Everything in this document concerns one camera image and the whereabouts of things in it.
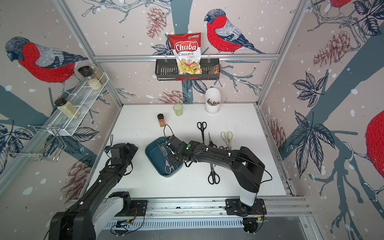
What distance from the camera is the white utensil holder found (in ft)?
3.59

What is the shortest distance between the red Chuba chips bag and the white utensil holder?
23 cm

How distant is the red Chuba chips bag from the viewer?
81 cm
